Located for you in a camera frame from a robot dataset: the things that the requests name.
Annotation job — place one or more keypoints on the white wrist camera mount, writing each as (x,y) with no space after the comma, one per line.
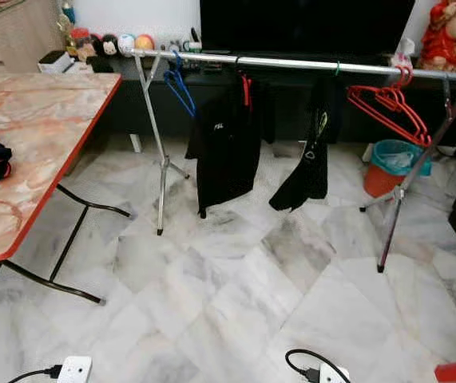
(74,371)
(333,377)

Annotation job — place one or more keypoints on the green hanger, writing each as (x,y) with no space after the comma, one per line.
(337,69)

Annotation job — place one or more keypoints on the small white box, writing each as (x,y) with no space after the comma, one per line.
(56,64)

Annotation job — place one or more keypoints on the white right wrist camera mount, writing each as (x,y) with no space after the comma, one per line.
(333,377)

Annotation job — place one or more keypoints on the black egg doll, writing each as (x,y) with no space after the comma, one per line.
(106,45)

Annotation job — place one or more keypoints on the marble top folding table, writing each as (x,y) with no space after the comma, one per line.
(44,136)

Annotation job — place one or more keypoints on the white egg doll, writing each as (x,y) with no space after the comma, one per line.
(125,45)

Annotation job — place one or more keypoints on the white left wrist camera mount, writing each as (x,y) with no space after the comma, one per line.
(74,371)

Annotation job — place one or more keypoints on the yellow egg doll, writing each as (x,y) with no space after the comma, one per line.
(144,42)

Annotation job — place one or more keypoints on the red deity statue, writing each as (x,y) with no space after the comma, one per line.
(451,36)

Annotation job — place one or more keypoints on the black TV console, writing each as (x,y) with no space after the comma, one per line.
(124,112)

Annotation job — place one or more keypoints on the orange bin teal bag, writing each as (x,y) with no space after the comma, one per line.
(395,155)

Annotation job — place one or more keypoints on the red lid jar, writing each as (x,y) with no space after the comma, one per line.
(81,45)

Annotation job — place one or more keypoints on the blue plastic hanger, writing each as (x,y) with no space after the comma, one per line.
(184,100)

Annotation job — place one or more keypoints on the steel clothes rack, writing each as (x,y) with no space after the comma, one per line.
(283,64)

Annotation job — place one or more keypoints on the black shirt yellow logo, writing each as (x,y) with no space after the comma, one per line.
(311,163)

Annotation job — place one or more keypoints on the black television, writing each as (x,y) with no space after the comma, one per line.
(307,24)

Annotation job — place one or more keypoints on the black shirt red collar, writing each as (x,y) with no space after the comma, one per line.
(224,152)

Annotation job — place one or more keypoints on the gold trophy blue ball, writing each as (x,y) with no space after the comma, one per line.
(68,14)

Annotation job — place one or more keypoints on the pink white tissue box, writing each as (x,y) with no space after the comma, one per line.
(403,52)

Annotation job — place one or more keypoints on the light wooden cabinet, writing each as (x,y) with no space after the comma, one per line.
(20,40)

